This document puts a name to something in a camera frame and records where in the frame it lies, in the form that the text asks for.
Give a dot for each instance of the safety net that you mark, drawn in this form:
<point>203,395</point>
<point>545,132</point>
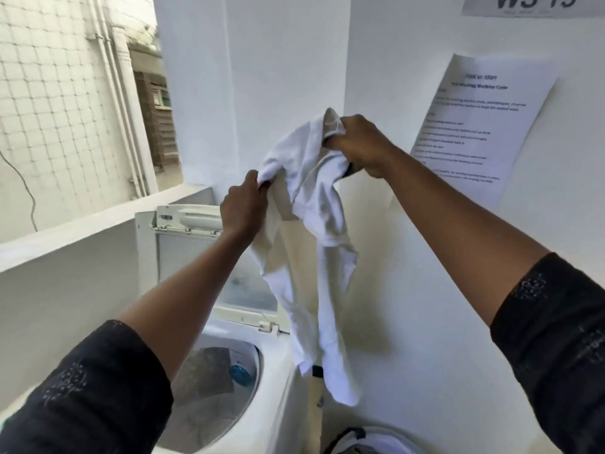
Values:
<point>47,89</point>

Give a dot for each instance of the blue round lint filter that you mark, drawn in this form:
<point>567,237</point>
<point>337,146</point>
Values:
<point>241,374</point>

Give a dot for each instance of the person's right hand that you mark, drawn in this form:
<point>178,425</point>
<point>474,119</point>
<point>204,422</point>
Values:
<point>364,144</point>

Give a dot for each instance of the white paper sign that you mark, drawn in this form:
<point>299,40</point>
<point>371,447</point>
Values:
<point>482,6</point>

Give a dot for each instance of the glass washing machine lid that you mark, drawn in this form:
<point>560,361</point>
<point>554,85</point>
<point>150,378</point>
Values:
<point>165,260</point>

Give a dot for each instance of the white drain pipes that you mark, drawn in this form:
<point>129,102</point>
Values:
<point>123,113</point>

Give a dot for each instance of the round white laundry basket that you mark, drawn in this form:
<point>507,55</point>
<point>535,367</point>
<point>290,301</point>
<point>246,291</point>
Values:
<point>378,444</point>

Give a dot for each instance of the printed white paper sheet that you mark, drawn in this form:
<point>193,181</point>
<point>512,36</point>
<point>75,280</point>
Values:
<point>482,127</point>

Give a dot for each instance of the white clothes garment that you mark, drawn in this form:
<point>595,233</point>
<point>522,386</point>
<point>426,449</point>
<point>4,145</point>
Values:
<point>312,208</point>

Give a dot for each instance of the person's left hand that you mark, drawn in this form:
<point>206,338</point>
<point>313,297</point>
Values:
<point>243,208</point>

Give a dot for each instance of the white top-load washing machine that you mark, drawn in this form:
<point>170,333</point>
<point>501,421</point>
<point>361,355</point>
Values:
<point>279,373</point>

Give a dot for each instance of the brown louvred window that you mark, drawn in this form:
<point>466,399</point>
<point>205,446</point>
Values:
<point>160,127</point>

